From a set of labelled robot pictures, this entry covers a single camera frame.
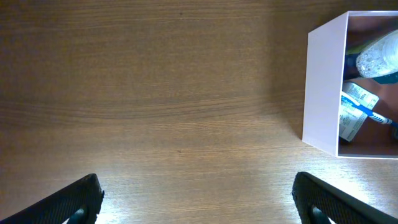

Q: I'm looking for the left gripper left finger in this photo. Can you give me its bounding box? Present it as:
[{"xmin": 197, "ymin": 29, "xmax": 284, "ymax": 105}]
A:
[{"xmin": 1, "ymin": 174, "xmax": 104, "ymax": 223}]

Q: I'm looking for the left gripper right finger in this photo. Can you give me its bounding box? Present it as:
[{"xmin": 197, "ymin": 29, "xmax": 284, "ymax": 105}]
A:
[{"xmin": 292, "ymin": 172, "xmax": 397, "ymax": 224}]

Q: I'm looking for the green white soap box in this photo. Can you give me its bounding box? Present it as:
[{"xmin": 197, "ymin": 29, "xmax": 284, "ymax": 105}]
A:
[{"xmin": 339, "ymin": 82, "xmax": 379, "ymax": 142}]

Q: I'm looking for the blue white toothbrush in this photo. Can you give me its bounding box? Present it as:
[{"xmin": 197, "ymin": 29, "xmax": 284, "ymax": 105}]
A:
[{"xmin": 341, "ymin": 91, "xmax": 397, "ymax": 128}]

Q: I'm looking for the teal mouthwash bottle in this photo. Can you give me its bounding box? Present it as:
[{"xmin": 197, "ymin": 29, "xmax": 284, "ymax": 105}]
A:
[{"xmin": 373, "ymin": 72, "xmax": 398, "ymax": 85}]

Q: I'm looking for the clear pump soap bottle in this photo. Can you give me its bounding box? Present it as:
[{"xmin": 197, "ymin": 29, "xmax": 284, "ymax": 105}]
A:
[{"xmin": 343, "ymin": 30, "xmax": 397, "ymax": 80}]

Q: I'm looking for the white cardboard box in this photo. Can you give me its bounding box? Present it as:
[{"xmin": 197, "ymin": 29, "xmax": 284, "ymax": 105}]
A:
[{"xmin": 302, "ymin": 11, "xmax": 397, "ymax": 158}]

